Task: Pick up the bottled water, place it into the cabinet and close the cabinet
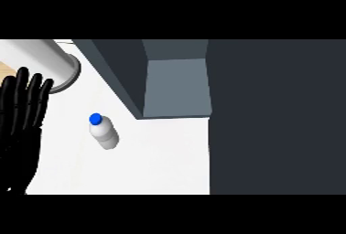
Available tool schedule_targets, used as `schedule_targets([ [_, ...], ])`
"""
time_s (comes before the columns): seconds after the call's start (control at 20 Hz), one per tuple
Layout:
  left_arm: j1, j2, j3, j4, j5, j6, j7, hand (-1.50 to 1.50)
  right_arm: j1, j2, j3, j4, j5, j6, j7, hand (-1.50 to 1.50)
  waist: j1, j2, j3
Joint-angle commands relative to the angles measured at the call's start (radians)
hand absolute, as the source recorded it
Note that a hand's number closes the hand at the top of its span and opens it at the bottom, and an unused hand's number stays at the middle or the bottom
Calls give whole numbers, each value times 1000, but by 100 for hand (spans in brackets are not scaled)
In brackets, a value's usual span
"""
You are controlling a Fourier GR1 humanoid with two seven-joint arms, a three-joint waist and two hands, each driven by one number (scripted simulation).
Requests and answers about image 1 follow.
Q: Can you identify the dark grey cabinet door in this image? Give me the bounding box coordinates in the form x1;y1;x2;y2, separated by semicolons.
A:
206;38;346;196

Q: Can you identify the dark grey cabinet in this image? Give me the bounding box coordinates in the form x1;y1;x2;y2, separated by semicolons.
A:
71;38;213;121

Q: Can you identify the white blue-capped water bottle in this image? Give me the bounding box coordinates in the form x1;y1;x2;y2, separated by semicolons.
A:
87;112;120;151

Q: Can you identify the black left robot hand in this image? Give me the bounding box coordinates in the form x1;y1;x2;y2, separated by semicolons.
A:
0;67;55;196

